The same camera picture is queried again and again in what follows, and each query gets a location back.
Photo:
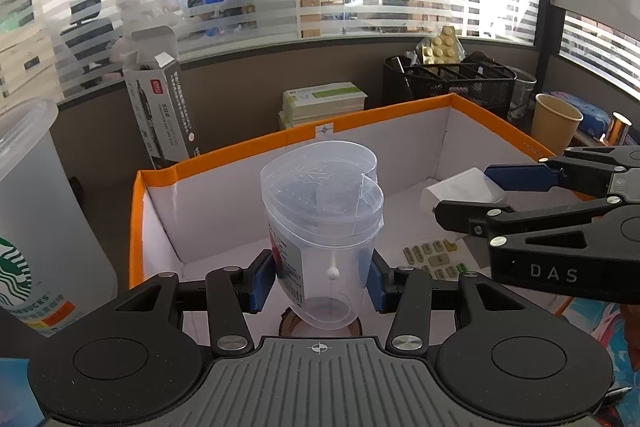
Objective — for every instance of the tall narrow product carton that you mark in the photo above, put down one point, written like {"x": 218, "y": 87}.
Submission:
{"x": 160, "y": 117}

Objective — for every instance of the small white box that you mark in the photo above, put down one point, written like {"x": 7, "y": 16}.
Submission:
{"x": 465, "y": 189}

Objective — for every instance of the blue flat object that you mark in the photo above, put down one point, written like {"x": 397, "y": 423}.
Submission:
{"x": 15, "y": 392}

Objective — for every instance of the shiny gold object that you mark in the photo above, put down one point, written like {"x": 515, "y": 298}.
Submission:
{"x": 617, "y": 129}

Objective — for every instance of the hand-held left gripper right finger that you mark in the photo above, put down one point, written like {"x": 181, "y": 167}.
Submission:
{"x": 376, "y": 293}

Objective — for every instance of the black office chair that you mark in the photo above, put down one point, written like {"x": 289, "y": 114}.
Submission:
{"x": 87, "y": 37}

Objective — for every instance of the frosted plastic tumbler green logo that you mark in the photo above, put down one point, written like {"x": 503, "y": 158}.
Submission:
{"x": 45, "y": 207}

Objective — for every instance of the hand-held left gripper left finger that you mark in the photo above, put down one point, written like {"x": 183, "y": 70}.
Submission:
{"x": 260, "y": 283}

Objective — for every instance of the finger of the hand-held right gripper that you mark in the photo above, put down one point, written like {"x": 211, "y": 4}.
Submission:
{"x": 465, "y": 214}
{"x": 515, "y": 177}

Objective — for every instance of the brown paper cup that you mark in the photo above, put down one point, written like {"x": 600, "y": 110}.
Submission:
{"x": 552, "y": 127}

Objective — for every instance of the black mesh desk organizer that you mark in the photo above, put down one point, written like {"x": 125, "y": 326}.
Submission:
{"x": 450, "y": 87}

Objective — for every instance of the blue tissue packet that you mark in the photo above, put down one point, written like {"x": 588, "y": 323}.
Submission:
{"x": 592, "y": 117}

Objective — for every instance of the colourful printed mat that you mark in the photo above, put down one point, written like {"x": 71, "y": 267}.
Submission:
{"x": 600, "y": 332}

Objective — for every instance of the clear heart-shaped plastic container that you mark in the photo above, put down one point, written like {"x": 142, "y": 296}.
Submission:
{"x": 320, "y": 227}

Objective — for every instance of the gold foil blister pack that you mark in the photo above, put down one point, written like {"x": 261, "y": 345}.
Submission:
{"x": 426, "y": 54}

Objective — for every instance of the yellow pill blister pack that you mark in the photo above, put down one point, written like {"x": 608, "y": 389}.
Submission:
{"x": 444, "y": 43}

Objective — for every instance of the grey keypad calculator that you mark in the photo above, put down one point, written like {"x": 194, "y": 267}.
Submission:
{"x": 430, "y": 257}

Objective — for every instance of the orange-rimmed white cardboard box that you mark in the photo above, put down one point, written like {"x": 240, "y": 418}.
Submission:
{"x": 225, "y": 207}

